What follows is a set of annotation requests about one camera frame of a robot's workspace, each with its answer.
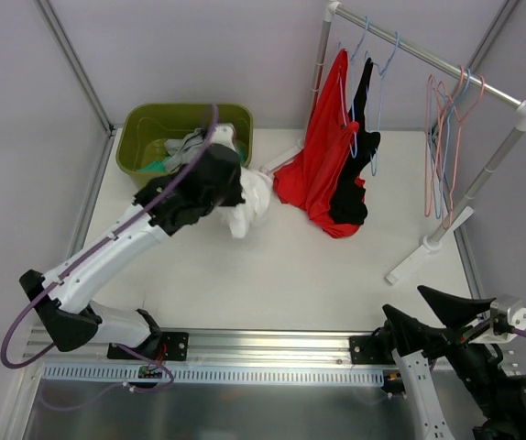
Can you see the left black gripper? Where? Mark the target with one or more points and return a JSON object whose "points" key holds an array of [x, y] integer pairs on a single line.
{"points": [[225, 171]]}

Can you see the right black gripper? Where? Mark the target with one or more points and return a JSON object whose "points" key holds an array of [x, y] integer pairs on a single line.
{"points": [[458, 339]]}

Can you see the white tank top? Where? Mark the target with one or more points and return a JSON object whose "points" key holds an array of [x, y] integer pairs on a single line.
{"points": [[256, 193]]}

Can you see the grey tank top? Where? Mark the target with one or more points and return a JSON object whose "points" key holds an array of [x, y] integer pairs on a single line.
{"points": [[181, 152]]}

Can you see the green tank top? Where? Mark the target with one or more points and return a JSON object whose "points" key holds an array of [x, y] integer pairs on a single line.
{"points": [[158, 165]]}

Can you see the pink wire hanger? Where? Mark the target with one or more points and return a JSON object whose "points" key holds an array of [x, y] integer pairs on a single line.
{"points": [[460, 121]]}

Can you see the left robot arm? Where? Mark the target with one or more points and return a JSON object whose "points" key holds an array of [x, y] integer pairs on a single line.
{"points": [[159, 210]]}

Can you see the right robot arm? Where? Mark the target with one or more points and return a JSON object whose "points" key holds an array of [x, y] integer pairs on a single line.
{"points": [[501, 401]]}

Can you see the red tank top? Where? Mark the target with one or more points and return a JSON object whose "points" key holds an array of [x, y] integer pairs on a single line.
{"points": [[310, 180]]}

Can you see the black tank top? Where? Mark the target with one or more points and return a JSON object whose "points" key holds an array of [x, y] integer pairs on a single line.
{"points": [[347, 205]]}

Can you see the blue hanger under red top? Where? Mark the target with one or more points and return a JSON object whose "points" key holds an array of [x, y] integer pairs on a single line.
{"points": [[351, 91]]}

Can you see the olive green plastic basin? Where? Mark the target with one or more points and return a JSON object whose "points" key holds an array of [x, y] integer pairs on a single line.
{"points": [[149, 126]]}

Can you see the white metal clothes rack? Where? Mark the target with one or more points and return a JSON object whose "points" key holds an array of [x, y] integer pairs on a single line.
{"points": [[432, 243]]}

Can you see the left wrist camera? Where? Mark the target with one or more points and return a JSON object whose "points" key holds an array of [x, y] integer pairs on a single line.
{"points": [[225, 134]]}

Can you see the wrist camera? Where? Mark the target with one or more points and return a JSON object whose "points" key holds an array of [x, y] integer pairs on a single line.
{"points": [[506, 313], [225, 134]]}

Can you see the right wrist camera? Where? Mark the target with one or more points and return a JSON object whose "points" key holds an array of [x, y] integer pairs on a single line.
{"points": [[506, 313]]}

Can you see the aluminium rail with cable duct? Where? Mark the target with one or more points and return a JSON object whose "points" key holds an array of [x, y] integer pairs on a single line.
{"points": [[223, 357]]}

